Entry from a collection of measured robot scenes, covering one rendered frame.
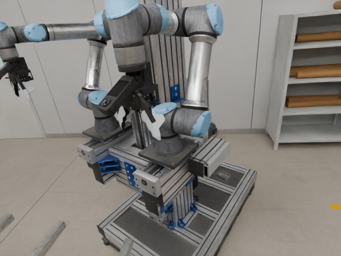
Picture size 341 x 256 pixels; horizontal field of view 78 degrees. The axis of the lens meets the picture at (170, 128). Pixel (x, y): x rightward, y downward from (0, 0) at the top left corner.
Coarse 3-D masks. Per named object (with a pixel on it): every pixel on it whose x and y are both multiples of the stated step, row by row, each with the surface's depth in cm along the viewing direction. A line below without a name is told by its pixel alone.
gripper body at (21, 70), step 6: (6, 60) 99; (12, 60) 100; (18, 60) 103; (24, 60) 105; (18, 66) 104; (24, 66) 106; (12, 72) 102; (18, 72) 103; (24, 72) 105; (30, 72) 107; (12, 78) 103; (24, 78) 106; (30, 78) 107
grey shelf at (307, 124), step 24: (288, 24) 221; (312, 24) 244; (336, 24) 241; (288, 48) 221; (312, 48) 255; (336, 48) 252; (288, 72) 230; (288, 120) 300; (312, 120) 296; (336, 120) 288
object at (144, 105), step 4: (140, 100) 54; (144, 100) 54; (140, 104) 55; (144, 104) 54; (148, 104) 54; (140, 108) 55; (144, 108) 54; (148, 108) 54; (148, 112) 54; (148, 116) 55; (152, 116) 55; (152, 120) 55
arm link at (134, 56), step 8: (120, 48) 49; (128, 48) 49; (136, 48) 50; (144, 48) 52; (120, 56) 50; (128, 56) 50; (136, 56) 50; (144, 56) 52; (120, 64) 51; (128, 64) 50; (136, 64) 52
